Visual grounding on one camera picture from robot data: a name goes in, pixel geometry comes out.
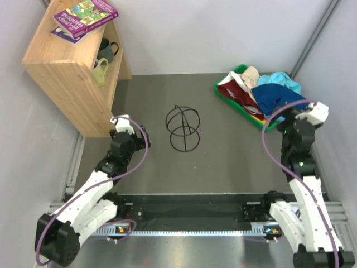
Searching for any dark green mug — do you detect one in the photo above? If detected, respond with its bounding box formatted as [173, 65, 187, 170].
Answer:
[97, 38, 119, 63]

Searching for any lower purple book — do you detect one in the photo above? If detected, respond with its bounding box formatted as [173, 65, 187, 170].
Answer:
[50, 27, 82, 44]

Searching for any yellow hat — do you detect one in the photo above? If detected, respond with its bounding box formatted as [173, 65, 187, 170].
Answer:
[252, 116, 267, 125]

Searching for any wooden shelf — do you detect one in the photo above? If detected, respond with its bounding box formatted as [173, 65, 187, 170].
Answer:
[22, 1, 132, 137]

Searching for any green plastic tray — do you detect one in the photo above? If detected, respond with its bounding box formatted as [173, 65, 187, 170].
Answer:
[213, 64, 281, 131]

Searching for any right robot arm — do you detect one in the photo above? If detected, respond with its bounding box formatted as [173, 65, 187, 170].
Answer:
[260, 107, 356, 267]

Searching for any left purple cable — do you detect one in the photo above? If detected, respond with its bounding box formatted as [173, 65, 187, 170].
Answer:
[36, 116, 149, 265]

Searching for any white hat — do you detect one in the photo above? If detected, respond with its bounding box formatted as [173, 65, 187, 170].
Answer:
[218, 71, 254, 99]

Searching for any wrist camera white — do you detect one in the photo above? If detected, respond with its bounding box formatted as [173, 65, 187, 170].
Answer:
[295, 102, 329, 129]
[110, 114, 135, 135]

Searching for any dark blue bucket hat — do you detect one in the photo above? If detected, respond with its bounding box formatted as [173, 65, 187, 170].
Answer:
[252, 83, 305, 118]

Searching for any dark red hat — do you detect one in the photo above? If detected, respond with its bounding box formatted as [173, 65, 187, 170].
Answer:
[218, 81, 265, 119]

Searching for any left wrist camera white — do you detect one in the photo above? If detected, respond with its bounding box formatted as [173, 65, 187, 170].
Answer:
[110, 114, 135, 135]

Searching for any light green mug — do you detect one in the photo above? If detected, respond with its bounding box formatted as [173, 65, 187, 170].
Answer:
[92, 58, 109, 87]

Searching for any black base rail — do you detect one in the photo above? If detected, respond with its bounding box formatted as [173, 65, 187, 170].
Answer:
[113, 191, 292, 224]

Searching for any aluminium frame rail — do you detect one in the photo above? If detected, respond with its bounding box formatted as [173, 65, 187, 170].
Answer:
[46, 200, 351, 238]

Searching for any beige bucket hat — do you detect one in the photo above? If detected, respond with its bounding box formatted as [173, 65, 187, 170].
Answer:
[241, 66, 260, 89]

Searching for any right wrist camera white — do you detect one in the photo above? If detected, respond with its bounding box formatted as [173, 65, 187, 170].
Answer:
[295, 102, 329, 129]

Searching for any black wire hat stand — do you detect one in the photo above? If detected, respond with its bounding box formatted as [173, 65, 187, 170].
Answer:
[165, 105, 201, 152]

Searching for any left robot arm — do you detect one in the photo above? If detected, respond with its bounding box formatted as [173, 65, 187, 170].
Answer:
[35, 126, 151, 267]

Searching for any purple book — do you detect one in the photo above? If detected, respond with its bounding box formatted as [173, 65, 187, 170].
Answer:
[50, 27, 82, 44]
[54, 0, 119, 39]

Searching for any cyan bucket hat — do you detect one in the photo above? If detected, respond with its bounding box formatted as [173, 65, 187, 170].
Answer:
[258, 72, 302, 94]

